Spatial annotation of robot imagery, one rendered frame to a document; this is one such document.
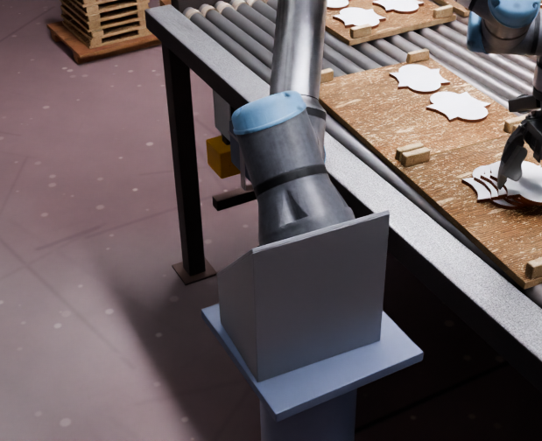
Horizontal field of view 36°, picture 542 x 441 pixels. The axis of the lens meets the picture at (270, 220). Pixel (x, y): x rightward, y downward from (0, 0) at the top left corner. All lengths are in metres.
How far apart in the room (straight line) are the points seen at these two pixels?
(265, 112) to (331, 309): 0.31
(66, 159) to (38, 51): 1.20
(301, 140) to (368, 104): 0.69
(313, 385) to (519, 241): 0.46
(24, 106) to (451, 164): 2.78
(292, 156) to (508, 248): 0.46
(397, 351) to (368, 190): 0.41
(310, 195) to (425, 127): 0.66
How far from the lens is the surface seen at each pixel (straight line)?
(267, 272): 1.18
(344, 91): 1.99
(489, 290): 1.44
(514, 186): 1.61
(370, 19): 2.37
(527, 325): 1.39
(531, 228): 1.57
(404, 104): 1.94
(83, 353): 2.69
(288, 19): 1.46
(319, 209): 1.22
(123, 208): 3.30
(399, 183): 1.69
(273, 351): 1.29
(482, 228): 1.55
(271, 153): 1.25
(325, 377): 1.33
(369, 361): 1.35
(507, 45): 1.42
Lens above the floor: 1.82
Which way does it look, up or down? 35 degrees down
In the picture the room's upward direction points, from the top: 1 degrees counter-clockwise
